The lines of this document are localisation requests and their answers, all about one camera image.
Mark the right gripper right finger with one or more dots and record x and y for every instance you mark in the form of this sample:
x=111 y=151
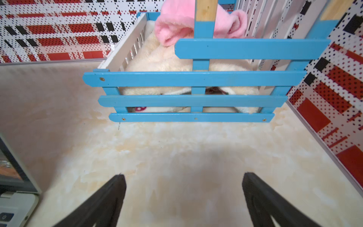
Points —
x=266 y=206

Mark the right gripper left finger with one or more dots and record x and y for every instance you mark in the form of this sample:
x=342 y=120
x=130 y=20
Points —
x=102 y=209

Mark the silver laptop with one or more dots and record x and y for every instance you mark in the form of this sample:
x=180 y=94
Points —
x=19 y=191

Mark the blue white storage crate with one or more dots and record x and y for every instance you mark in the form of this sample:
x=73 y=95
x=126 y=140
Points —
x=281 y=39

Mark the beige cloth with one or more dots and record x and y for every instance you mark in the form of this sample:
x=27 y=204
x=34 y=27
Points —
x=153 y=57

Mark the pink cloth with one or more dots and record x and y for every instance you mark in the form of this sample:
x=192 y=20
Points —
x=176 y=21

